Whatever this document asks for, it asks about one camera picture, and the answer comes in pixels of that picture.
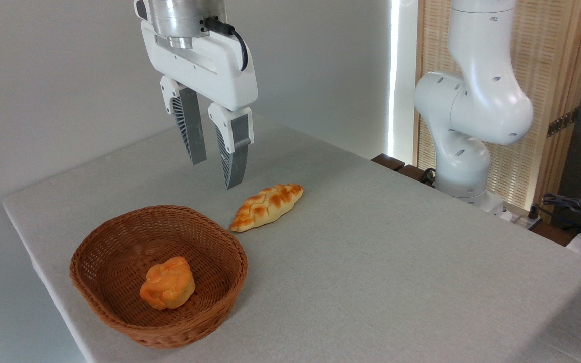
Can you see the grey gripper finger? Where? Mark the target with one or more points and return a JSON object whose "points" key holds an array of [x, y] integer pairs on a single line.
{"points": [[236, 154], [189, 123]]}

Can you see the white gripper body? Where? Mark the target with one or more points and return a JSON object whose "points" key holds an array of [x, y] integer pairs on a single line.
{"points": [[222, 70]]}

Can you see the long braided bread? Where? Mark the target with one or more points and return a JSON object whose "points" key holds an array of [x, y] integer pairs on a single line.
{"points": [[268, 205]]}

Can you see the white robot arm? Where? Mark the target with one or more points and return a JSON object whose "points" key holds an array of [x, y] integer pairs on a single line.
{"points": [[477, 101]]}

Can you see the round orange bread roll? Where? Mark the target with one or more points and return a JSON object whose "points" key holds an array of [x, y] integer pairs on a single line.
{"points": [[168, 283]]}

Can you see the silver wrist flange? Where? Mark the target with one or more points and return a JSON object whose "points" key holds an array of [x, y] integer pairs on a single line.
{"points": [[182, 17]]}

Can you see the brown wicker basket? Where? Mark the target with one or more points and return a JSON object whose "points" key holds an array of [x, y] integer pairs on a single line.
{"points": [[215, 262]]}

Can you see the grey tablecloth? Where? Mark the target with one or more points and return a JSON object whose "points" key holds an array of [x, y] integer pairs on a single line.
{"points": [[371, 272]]}

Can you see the dark metal screen hinge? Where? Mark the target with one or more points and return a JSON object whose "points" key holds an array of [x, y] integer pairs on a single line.
{"points": [[563, 122]]}

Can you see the wooden slatted folding screen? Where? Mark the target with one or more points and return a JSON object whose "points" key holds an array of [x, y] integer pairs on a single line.
{"points": [[553, 55]]}

